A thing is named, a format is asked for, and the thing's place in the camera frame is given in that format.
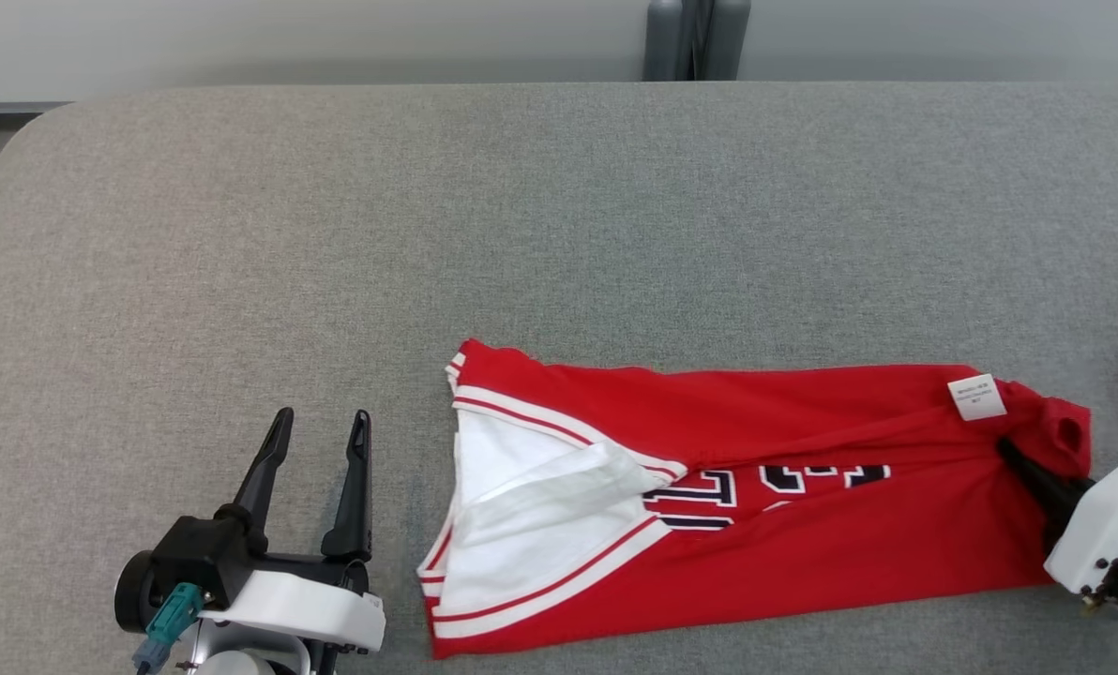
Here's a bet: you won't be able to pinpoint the red basketball jersey white sleeves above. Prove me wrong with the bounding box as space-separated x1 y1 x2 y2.
416 337 1093 659

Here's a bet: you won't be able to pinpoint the grey twin-cylinder stand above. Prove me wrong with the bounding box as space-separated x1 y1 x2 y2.
643 0 752 83

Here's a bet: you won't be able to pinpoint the teal left camera connector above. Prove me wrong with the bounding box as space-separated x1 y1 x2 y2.
132 581 205 675

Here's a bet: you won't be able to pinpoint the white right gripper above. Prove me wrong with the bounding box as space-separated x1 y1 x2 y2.
996 437 1118 597

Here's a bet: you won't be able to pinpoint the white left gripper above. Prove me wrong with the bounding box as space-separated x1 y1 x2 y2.
199 407 387 655

